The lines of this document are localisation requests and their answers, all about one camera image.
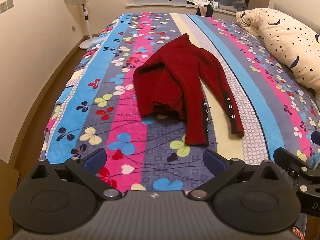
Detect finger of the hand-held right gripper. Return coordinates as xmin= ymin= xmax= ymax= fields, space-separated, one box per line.
xmin=273 ymin=147 xmax=314 ymax=180

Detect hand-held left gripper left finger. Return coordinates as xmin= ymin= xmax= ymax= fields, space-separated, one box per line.
xmin=30 ymin=148 xmax=123 ymax=201

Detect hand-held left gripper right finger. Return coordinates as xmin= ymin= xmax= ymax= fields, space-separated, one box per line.
xmin=187 ymin=149 xmax=283 ymax=201

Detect dark red knit sweater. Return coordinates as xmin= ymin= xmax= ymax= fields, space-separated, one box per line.
xmin=132 ymin=32 xmax=245 ymax=147

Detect pile of clothes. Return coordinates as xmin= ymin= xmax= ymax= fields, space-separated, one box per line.
xmin=186 ymin=0 xmax=213 ymax=7

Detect floral striped bed blanket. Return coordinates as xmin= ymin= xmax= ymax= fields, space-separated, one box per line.
xmin=41 ymin=12 xmax=320 ymax=198

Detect wooden furniture panel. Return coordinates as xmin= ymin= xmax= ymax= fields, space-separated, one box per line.
xmin=0 ymin=159 xmax=20 ymax=240

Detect cream star print pillow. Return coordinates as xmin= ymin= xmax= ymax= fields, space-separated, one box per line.
xmin=236 ymin=8 xmax=320 ymax=89

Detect dark chair back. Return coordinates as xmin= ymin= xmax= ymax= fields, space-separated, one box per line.
xmin=196 ymin=5 xmax=213 ymax=17

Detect white windowsill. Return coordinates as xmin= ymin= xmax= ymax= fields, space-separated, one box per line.
xmin=125 ymin=0 xmax=238 ymax=14

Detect wall switch panel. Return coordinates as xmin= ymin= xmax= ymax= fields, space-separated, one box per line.
xmin=0 ymin=0 xmax=13 ymax=14

